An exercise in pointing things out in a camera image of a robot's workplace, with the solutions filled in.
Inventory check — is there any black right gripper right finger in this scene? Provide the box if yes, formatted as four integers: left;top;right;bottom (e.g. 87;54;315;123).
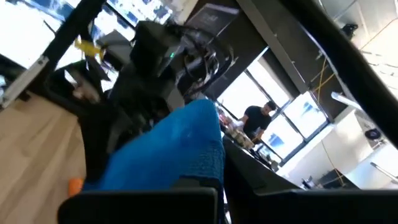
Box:
222;138;398;224

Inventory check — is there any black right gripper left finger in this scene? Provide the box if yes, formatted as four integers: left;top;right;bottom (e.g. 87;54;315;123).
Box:
57;177;219;224

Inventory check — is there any blue elastic bandage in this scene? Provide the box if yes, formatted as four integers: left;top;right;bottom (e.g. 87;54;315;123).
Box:
83;99;226;224

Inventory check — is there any orange elastic bandage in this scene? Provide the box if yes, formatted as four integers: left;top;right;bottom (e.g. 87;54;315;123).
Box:
68;177;85;197

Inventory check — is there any person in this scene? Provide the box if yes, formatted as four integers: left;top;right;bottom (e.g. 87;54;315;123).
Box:
239;101;278;144

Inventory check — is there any yellow cable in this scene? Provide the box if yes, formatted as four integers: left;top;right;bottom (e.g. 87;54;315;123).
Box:
74;39;105;60

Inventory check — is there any black aluminium frame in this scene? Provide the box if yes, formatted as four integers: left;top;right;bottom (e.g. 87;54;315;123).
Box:
0;0;398;150

